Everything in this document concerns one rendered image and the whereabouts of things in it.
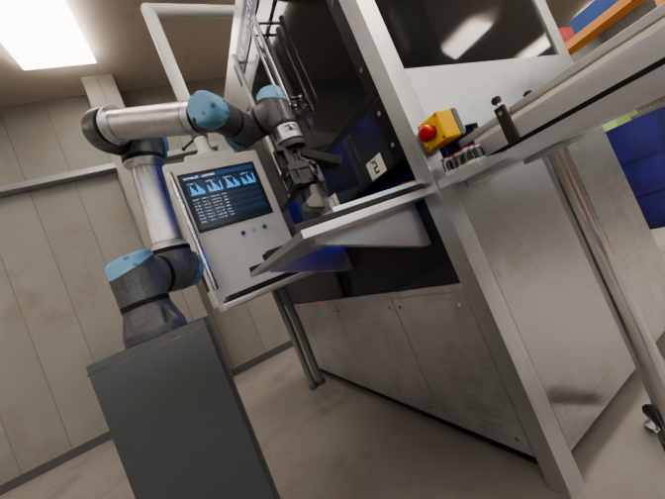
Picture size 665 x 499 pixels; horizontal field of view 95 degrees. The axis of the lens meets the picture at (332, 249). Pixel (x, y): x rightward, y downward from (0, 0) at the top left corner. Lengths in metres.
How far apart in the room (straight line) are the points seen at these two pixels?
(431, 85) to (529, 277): 0.62
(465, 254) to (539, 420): 0.46
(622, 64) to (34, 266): 4.43
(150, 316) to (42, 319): 3.42
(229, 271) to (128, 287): 0.76
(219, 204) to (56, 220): 2.90
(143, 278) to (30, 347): 3.45
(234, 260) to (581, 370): 1.42
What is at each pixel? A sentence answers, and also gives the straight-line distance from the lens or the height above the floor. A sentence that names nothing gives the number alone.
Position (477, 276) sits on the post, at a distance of 0.88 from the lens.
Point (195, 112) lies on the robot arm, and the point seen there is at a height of 1.21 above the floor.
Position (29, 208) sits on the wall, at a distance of 4.52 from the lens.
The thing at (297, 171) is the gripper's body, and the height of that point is 1.03.
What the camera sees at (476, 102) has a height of 1.08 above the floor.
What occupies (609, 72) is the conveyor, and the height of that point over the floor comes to 0.91.
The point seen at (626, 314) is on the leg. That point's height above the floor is 0.44.
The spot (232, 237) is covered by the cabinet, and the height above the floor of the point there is 1.11.
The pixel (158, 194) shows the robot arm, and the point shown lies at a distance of 1.07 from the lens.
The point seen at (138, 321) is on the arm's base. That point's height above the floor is 0.84.
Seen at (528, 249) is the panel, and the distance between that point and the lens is 1.07.
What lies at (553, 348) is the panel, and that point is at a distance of 1.10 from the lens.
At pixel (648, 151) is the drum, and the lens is 3.66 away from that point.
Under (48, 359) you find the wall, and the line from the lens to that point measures 4.28.
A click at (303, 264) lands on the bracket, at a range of 1.25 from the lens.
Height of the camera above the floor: 0.79
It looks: 2 degrees up
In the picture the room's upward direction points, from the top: 23 degrees counter-clockwise
